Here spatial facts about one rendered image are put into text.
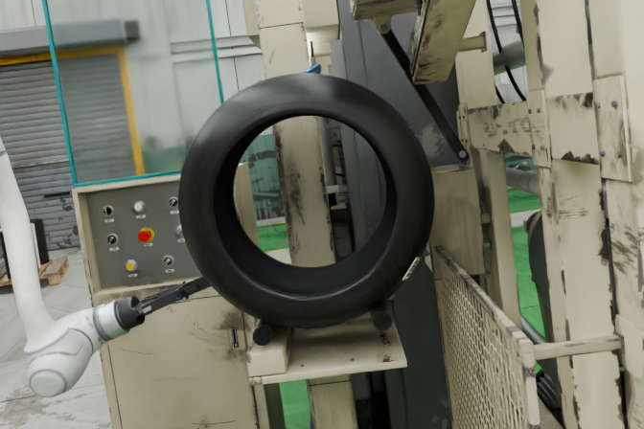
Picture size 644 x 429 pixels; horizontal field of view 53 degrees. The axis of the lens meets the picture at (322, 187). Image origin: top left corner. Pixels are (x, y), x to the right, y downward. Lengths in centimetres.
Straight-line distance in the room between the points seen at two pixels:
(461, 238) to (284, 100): 67
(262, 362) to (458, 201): 68
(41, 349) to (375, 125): 87
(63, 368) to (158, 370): 86
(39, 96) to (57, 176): 130
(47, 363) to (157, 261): 87
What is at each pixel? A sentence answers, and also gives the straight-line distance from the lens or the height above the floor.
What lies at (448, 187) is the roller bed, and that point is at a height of 115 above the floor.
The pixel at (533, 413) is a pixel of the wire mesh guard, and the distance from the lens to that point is 108.
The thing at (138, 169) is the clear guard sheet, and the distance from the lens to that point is 226.
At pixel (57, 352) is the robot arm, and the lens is 155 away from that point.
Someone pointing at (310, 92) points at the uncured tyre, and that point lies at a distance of 142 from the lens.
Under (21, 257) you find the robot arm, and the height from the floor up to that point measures 116.
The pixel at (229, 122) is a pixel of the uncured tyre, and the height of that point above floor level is 140.
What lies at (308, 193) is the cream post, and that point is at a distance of 182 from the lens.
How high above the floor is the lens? 135
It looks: 5 degrees down
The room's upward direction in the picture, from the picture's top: 8 degrees counter-clockwise
